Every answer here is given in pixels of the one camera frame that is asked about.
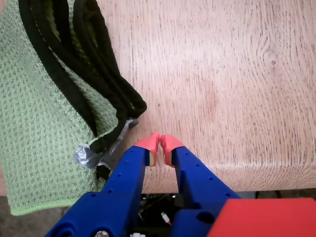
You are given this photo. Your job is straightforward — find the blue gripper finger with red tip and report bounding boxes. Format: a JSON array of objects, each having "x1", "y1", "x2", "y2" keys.
[
  {"x1": 45, "y1": 131, "x2": 161, "y2": 237},
  {"x1": 160, "y1": 134, "x2": 242, "y2": 237}
]

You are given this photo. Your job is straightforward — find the grey duct tape piece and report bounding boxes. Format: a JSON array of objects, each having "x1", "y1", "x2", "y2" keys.
[{"x1": 73, "y1": 118, "x2": 139, "y2": 170}]

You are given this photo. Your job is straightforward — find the black rope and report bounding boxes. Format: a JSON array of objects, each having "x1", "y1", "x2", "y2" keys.
[{"x1": 18, "y1": 0, "x2": 148, "y2": 154}]

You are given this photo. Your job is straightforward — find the green waffle cleaning cloth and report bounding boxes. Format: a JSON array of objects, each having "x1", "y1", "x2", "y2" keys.
[{"x1": 0, "y1": 0, "x2": 129, "y2": 217}]

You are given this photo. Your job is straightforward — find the white connector with red wire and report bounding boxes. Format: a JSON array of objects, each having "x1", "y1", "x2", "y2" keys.
[{"x1": 160, "y1": 211, "x2": 173, "y2": 227}]

